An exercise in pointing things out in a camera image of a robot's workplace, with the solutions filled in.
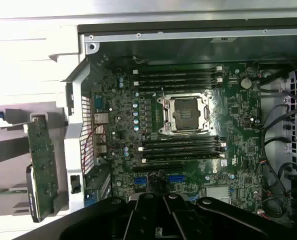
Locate silver chipset heatsink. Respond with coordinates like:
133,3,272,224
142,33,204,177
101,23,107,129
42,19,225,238
205,186,232,201

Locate blue expansion slot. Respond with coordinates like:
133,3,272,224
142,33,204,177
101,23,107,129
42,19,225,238
134,174,187,187

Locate installed black RAM stick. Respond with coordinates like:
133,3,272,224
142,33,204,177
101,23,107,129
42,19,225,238
143,149,226,160

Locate black open PC case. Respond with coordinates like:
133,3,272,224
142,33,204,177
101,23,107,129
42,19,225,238
48,17,297,240

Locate green motherboard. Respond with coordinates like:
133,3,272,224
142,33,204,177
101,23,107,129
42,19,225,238
88,59,264,221

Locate metal CPU socket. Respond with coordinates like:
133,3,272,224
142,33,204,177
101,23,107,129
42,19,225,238
155,91,214,137

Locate grey parts rack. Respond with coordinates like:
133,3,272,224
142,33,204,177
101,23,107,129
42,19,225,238
0,106,71,218

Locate thin socket locking lever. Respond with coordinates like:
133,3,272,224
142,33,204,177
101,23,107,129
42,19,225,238
160,86,169,126

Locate round coin battery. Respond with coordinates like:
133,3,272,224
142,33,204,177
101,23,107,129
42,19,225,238
240,77,252,89

